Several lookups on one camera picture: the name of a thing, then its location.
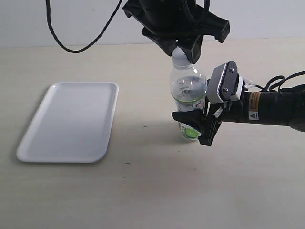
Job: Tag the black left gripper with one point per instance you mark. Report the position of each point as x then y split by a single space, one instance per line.
178 23

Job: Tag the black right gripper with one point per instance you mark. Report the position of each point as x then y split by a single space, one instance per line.
209 123

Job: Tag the white bottle cap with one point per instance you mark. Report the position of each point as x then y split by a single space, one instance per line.
179 59

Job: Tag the clear plastic water bottle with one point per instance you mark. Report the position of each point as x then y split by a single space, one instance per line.
188 86

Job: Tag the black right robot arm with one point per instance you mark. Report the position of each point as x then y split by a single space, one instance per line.
285 107

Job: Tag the white rectangular plastic tray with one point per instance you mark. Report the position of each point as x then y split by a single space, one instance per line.
72 124

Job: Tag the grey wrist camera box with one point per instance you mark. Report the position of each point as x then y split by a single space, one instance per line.
225 84

